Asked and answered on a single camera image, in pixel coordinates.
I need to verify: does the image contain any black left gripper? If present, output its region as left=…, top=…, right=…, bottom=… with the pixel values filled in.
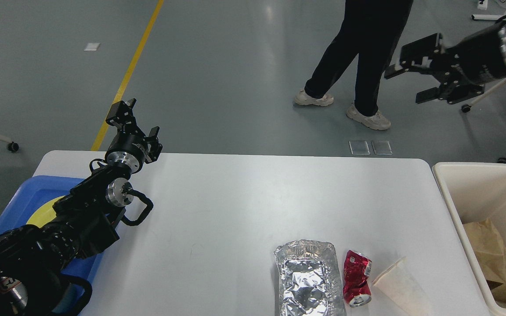
left=105, top=98, right=163, bottom=174

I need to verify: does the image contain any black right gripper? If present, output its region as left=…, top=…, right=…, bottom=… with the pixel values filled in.
left=384, top=20, right=506, bottom=104

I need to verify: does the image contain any yellow plastic plate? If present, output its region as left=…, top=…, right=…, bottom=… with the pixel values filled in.
left=26, top=196, right=64, bottom=228

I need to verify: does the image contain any brown paper bag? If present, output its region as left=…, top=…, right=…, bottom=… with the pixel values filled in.
left=463, top=219, right=506, bottom=290

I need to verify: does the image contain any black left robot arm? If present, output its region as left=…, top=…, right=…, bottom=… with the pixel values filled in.
left=0, top=98, right=163, bottom=316

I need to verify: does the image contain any person in black trousers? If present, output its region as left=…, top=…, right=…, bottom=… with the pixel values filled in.
left=294, top=0, right=413, bottom=130

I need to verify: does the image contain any blue plastic tray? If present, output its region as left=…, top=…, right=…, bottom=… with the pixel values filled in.
left=0, top=176, right=104, bottom=314

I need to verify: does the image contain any beige plastic bin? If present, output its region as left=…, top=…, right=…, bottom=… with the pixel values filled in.
left=433, top=162, right=506, bottom=316

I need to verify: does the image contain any white paper cup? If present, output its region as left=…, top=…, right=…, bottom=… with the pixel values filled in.
left=372, top=257, right=433, bottom=316

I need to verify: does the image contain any aluminium foil tray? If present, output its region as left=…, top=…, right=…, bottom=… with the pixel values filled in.
left=274, top=239, right=346, bottom=316

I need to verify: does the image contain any crushed red soda can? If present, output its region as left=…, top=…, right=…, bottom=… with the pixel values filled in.
left=343, top=250, right=372, bottom=308

